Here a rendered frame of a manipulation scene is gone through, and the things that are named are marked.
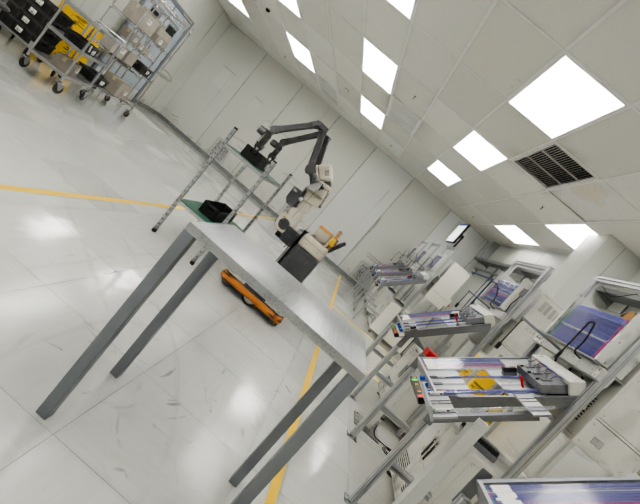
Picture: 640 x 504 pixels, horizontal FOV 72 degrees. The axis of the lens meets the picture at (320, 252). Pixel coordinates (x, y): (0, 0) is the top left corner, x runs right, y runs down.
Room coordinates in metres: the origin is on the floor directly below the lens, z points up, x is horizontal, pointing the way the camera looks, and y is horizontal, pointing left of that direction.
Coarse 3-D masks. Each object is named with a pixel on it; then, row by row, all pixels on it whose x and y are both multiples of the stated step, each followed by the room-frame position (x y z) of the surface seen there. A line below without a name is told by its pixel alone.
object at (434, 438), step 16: (432, 432) 2.71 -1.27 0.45; (448, 432) 2.55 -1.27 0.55; (416, 448) 2.72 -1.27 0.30; (432, 448) 2.56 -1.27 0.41; (400, 464) 2.73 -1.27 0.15; (416, 464) 2.57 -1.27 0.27; (464, 464) 2.24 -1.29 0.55; (480, 464) 2.24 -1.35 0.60; (496, 464) 2.42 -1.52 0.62; (400, 480) 2.58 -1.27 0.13; (448, 480) 2.24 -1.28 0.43; (464, 480) 2.24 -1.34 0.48; (432, 496) 2.24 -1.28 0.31; (448, 496) 2.24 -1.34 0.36
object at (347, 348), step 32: (192, 224) 1.31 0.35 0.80; (224, 224) 1.63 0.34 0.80; (224, 256) 1.30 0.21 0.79; (256, 256) 1.56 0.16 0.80; (192, 288) 1.73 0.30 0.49; (256, 288) 1.29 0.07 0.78; (288, 288) 1.50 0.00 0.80; (128, 320) 1.33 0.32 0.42; (160, 320) 1.72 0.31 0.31; (320, 320) 1.44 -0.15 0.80; (96, 352) 1.31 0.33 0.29; (128, 352) 1.72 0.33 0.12; (352, 352) 1.39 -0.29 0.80; (64, 384) 1.31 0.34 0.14; (320, 384) 1.68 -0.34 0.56; (352, 384) 1.27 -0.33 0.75; (288, 416) 1.68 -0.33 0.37; (320, 416) 1.27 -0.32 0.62; (256, 448) 1.70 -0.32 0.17; (288, 448) 1.27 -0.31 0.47; (256, 480) 1.27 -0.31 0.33
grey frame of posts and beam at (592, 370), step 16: (592, 288) 2.94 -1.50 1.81; (528, 352) 2.93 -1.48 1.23; (576, 368) 2.42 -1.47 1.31; (592, 368) 2.26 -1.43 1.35; (608, 368) 2.22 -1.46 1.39; (400, 384) 2.94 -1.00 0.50; (496, 384) 2.95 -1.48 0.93; (592, 384) 2.22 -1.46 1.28; (608, 384) 2.19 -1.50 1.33; (384, 400) 2.95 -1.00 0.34; (576, 400) 2.22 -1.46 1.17; (368, 416) 2.95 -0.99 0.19; (560, 416) 2.22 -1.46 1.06; (352, 432) 2.95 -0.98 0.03; (416, 432) 2.22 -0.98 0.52; (544, 432) 2.22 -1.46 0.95; (560, 432) 2.19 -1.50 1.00; (400, 448) 2.21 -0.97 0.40; (528, 448) 2.23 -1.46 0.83; (544, 448) 2.19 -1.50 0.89; (384, 464) 2.21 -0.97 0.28; (512, 464) 2.23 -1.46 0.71; (528, 464) 2.19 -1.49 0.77; (368, 480) 2.21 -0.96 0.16; (352, 496) 2.21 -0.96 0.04
